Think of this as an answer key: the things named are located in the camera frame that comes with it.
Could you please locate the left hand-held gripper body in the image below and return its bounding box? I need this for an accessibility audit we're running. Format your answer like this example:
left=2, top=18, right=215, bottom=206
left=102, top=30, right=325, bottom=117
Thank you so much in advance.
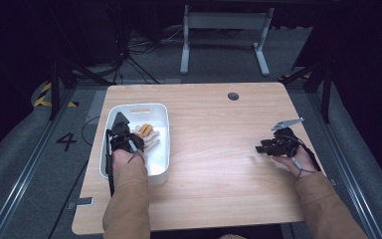
left=107, top=112, right=146, bottom=154

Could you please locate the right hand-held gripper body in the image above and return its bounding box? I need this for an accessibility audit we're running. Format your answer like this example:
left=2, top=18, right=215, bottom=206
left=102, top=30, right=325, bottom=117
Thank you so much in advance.
left=267, top=117, right=305, bottom=157

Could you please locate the beige glove with orange fingertips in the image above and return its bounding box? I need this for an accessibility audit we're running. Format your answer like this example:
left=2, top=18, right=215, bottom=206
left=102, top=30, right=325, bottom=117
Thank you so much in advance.
left=132, top=122, right=161, bottom=140
left=142, top=138, right=162, bottom=153

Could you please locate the white plastic bin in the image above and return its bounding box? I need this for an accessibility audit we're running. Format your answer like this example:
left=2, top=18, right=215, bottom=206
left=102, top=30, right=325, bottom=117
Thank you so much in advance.
left=98, top=103, right=171, bottom=186

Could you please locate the person's left hand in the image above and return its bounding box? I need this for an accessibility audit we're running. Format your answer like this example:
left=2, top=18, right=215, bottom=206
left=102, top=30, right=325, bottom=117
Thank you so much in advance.
left=111, top=148, right=147, bottom=172

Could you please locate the person's right hand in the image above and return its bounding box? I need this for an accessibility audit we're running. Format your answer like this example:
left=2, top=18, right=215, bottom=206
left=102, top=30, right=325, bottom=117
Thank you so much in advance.
left=272, top=145, right=317, bottom=182

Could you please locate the black metal stand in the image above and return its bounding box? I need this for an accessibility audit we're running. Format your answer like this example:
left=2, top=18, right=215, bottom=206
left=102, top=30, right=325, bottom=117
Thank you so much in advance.
left=278, top=61, right=333, bottom=123
left=48, top=59, right=113, bottom=121

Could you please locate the dark curtain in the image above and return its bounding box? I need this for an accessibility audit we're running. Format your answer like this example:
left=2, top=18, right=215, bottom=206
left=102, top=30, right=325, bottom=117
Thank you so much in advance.
left=311, top=0, right=382, bottom=187
left=0, top=0, right=58, bottom=167

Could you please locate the grey plug with thin cable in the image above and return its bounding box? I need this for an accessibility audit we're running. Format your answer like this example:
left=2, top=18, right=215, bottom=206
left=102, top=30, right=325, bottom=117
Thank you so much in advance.
left=290, top=156, right=316, bottom=182
left=126, top=138, right=147, bottom=165

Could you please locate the thin black floor cable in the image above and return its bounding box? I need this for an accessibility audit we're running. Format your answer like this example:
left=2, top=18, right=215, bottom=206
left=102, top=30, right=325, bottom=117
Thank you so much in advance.
left=48, top=115, right=101, bottom=239

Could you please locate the metal floor rail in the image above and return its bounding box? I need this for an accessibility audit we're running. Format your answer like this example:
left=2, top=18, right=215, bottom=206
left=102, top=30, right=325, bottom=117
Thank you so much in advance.
left=0, top=89, right=76, bottom=239
left=306, top=93, right=382, bottom=239

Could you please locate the tangle of black floor cables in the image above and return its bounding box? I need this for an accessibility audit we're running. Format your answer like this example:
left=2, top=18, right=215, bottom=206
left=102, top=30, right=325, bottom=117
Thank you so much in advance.
left=112, top=26, right=187, bottom=86

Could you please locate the white metal table frame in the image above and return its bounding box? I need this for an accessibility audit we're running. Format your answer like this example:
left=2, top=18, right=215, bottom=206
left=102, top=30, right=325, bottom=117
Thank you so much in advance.
left=179, top=4, right=275, bottom=77

